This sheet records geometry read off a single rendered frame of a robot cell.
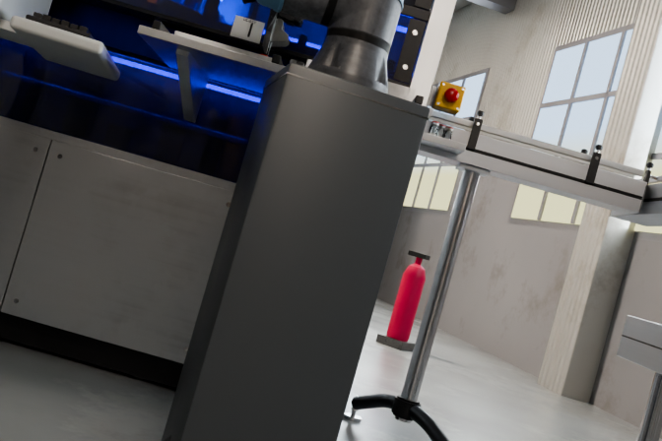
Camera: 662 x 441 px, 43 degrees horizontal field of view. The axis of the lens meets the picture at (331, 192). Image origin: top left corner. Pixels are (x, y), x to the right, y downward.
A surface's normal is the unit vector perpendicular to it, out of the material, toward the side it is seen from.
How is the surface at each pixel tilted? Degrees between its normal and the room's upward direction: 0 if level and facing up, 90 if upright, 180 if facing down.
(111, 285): 90
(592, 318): 90
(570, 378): 90
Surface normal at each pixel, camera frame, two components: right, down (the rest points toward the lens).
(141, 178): 0.01, -0.04
